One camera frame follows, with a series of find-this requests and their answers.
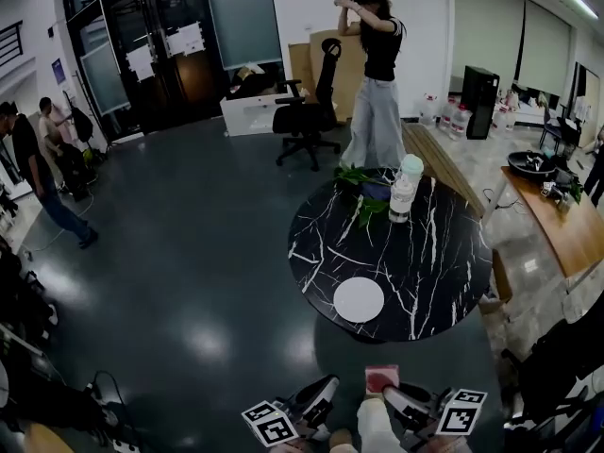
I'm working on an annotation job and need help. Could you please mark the black cable with power strip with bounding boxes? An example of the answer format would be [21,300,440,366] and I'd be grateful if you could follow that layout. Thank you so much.
[83,369,145,453]

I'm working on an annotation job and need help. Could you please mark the brown cardboard sheets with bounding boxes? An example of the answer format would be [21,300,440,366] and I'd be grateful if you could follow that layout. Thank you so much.
[287,27,365,125]

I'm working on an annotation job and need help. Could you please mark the white low cabinet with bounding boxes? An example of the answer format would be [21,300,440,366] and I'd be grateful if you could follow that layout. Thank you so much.
[219,92,304,138]

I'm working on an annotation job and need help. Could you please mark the pink piece of meat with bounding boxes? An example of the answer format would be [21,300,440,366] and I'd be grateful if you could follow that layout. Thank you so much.
[364,364,401,396]

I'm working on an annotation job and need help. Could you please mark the black office chair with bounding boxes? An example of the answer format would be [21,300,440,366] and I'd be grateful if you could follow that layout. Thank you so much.
[272,37,344,174]

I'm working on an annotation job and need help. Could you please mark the brown wooden desk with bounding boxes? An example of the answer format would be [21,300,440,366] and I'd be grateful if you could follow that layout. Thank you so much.
[500,165,604,278]

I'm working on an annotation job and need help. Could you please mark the blue cloth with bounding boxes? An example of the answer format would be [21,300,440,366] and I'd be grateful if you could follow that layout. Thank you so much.
[360,181,393,202]

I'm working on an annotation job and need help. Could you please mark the black marble round table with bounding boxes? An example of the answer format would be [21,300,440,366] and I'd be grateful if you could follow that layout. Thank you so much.
[287,166,495,344]

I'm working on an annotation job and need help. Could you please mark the black tower appliance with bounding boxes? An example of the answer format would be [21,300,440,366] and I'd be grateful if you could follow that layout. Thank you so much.
[464,64,501,142]

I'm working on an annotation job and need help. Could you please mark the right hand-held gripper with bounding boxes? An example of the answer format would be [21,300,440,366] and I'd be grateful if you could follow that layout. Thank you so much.
[380,381,488,453]

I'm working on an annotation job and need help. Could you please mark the large water jug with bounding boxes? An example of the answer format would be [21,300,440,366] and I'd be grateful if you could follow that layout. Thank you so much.
[438,96,457,134]
[449,103,474,142]
[490,104,510,132]
[418,93,440,127]

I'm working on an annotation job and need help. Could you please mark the blue chair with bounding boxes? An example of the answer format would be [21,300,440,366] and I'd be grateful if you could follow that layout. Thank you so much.
[539,105,582,156]

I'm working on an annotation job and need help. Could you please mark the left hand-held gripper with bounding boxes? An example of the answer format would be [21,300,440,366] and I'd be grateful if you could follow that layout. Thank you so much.
[241,374,342,453]

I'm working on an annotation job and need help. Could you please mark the black framed glass doors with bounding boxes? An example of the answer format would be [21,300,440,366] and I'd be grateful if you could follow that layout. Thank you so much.
[59,0,286,137]

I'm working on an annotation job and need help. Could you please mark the open cardboard box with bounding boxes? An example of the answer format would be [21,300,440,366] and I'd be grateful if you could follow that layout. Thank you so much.
[478,247,514,319]

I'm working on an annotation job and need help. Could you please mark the cup with mint lid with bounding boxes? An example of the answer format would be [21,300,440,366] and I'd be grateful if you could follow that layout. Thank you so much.
[399,153,425,184]

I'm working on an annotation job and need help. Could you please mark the white round plate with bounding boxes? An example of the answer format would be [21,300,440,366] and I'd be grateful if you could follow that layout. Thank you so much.
[332,277,386,324]

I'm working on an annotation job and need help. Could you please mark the coat stand with black bag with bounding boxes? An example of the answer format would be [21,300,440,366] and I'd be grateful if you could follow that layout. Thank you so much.
[69,70,110,156]

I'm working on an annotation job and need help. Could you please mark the person's brown shoe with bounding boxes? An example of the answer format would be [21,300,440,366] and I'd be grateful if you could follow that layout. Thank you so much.
[327,428,359,453]

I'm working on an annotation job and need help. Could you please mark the clear plastic water bottle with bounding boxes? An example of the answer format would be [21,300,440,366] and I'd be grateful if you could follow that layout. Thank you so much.
[387,172,417,225]

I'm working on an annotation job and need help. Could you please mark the wooden slatted bench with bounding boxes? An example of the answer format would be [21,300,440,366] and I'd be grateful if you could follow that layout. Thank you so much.
[400,122,488,220]

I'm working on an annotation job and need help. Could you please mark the green leafy plant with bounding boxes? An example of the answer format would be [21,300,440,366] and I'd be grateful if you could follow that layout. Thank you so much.
[332,164,394,229]

